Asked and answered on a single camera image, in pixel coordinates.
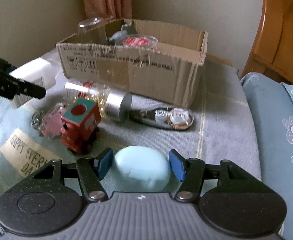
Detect white plastic box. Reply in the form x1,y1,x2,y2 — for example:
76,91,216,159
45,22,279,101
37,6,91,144
8,57,56,108

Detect light blue oval case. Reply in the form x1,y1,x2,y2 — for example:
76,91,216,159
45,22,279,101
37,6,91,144
111,146,171,192

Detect pink keychain charm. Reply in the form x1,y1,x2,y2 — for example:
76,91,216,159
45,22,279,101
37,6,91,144
31,102,67,139

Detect wooden headboard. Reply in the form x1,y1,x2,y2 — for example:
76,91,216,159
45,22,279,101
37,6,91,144
242,0,293,84

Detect glass bottle silver cap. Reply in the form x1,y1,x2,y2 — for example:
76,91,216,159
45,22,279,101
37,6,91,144
62,80,132,121

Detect clear glass cup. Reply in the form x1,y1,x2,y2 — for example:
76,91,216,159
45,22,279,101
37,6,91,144
78,17,107,45

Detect clear jar red lid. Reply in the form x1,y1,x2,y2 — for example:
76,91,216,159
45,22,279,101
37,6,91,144
115,34,158,50

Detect red toy train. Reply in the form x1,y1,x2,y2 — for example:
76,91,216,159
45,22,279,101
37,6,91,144
60,98,101,155

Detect brown cardboard box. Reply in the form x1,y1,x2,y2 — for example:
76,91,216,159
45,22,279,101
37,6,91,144
56,19,208,107

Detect grey hippo figurine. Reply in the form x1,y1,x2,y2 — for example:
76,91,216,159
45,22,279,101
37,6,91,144
108,23,137,45

